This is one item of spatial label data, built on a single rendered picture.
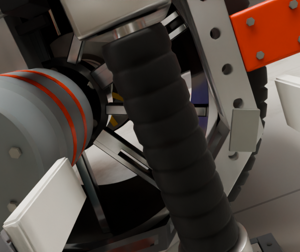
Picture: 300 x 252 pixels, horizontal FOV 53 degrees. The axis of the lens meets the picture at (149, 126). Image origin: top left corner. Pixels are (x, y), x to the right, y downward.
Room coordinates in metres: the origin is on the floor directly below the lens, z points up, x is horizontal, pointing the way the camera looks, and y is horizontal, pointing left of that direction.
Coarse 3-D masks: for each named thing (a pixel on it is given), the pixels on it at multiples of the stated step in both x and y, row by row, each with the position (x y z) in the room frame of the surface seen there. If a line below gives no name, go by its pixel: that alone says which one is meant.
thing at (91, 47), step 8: (72, 32) 0.93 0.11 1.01; (56, 40) 0.94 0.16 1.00; (64, 40) 0.94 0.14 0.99; (56, 48) 0.94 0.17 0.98; (64, 48) 0.94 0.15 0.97; (88, 48) 0.93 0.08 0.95; (96, 48) 0.93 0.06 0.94; (56, 56) 0.94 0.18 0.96; (88, 56) 0.93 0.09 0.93; (96, 56) 0.93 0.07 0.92; (96, 64) 0.90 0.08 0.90; (112, 88) 0.93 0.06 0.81; (120, 120) 0.93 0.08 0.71; (112, 128) 0.94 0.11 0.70
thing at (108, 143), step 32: (64, 64) 0.49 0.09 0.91; (192, 64) 0.60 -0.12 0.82; (96, 96) 0.52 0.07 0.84; (192, 96) 0.65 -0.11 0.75; (96, 128) 0.53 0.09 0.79; (128, 160) 0.48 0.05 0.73; (96, 192) 0.49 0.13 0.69; (128, 192) 0.62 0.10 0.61; (160, 192) 0.52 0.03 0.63; (96, 224) 0.53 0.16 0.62; (128, 224) 0.49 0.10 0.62
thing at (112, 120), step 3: (114, 93) 0.93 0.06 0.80; (114, 96) 0.93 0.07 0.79; (117, 96) 0.93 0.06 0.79; (120, 96) 0.92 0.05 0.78; (120, 99) 0.92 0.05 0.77; (111, 117) 0.93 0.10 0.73; (111, 120) 0.93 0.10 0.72; (114, 120) 0.93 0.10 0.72; (114, 123) 0.93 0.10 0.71; (117, 123) 0.93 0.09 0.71
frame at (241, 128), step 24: (192, 0) 0.36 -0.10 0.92; (216, 0) 0.36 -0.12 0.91; (192, 24) 0.38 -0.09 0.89; (216, 24) 0.36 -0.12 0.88; (216, 48) 0.36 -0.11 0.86; (216, 72) 0.36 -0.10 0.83; (240, 72) 0.36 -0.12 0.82; (216, 96) 0.40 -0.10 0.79; (240, 96) 0.36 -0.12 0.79; (240, 120) 0.36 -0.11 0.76; (216, 144) 0.40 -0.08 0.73; (240, 144) 0.36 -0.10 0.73; (216, 168) 0.36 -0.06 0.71; (240, 168) 0.36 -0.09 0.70; (120, 240) 0.44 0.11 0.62; (144, 240) 0.42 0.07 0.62; (168, 240) 0.39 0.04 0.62
